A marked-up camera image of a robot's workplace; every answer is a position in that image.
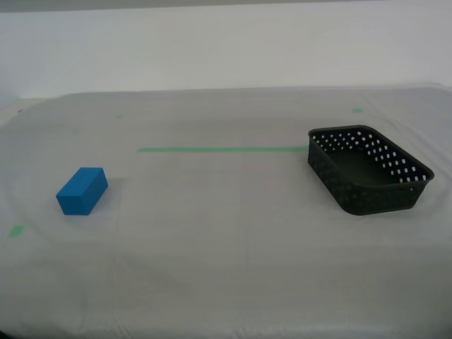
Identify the long green tape strip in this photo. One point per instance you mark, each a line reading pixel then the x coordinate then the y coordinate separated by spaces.
pixel 219 149

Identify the blue rectangular block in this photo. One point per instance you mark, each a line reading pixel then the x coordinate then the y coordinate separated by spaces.
pixel 79 192

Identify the black perforated plastic basket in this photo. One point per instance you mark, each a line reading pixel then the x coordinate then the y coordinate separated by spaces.
pixel 356 197

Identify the white table cloth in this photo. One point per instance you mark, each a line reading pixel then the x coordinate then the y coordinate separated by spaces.
pixel 226 254

